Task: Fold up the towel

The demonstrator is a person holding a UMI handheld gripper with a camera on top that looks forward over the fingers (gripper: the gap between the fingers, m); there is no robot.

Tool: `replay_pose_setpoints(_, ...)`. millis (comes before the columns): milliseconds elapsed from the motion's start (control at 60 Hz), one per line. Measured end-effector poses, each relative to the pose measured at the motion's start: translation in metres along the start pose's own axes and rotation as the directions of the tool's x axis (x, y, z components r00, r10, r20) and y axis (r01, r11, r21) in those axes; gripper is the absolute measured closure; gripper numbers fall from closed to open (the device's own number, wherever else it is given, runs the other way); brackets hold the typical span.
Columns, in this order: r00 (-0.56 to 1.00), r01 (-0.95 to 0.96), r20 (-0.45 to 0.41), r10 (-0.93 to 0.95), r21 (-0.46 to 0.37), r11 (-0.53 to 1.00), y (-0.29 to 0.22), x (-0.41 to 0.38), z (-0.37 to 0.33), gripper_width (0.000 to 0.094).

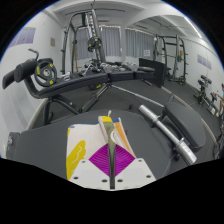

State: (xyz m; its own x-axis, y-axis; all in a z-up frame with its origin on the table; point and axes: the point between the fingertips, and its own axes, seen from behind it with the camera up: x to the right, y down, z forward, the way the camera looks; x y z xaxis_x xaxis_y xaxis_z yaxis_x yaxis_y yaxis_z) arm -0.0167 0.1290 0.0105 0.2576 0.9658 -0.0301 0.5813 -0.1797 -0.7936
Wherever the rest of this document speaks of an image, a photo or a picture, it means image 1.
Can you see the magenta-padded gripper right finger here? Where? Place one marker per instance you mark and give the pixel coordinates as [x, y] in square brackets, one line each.
[128, 168]

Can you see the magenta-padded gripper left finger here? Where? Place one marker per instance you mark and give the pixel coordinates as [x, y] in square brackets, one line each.
[95, 170]

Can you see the patterned olive yellow towel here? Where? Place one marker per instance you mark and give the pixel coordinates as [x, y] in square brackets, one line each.
[83, 136]

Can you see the silver barbell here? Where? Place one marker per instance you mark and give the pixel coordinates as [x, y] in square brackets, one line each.
[166, 130]

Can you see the black padded weight bench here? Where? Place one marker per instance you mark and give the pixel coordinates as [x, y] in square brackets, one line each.
[40, 146]

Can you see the group of dumbbells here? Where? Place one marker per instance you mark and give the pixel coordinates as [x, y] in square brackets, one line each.
[110, 67]

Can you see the black exercise machine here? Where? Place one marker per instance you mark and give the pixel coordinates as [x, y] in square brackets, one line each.
[204, 90]

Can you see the black yellow weight plate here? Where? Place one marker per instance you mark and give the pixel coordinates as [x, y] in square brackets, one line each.
[95, 43]
[45, 72]

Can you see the person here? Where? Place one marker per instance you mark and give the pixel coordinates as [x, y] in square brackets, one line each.
[222, 100]

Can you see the white paper sign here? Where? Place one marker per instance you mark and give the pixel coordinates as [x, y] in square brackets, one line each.
[147, 53]

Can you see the black power rack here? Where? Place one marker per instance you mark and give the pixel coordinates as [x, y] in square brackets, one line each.
[181, 60]

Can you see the grey window curtain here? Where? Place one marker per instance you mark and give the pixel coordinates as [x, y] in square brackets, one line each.
[111, 41]
[138, 43]

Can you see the long ceiling light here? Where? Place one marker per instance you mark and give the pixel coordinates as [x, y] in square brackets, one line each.
[193, 27]

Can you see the small purple wall poster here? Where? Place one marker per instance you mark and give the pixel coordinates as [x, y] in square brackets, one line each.
[204, 61]

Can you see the small brown wall plaque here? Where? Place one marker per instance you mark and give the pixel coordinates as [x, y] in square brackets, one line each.
[52, 41]

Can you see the large purple wall poster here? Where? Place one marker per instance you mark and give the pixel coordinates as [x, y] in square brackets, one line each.
[24, 36]

